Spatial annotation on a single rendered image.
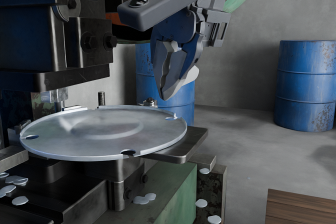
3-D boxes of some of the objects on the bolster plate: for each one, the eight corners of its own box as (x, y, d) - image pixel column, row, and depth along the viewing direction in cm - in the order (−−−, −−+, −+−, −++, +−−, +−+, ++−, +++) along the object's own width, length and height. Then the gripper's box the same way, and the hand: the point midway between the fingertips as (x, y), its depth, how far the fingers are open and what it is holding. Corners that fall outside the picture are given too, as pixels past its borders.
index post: (158, 135, 72) (158, 97, 70) (153, 138, 69) (152, 99, 67) (148, 133, 73) (147, 96, 71) (142, 137, 70) (142, 98, 68)
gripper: (251, -30, 41) (208, 105, 49) (201, -39, 46) (170, 84, 54) (216, -43, 34) (174, 114, 42) (164, -52, 40) (135, 89, 48)
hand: (162, 93), depth 46 cm, fingers closed
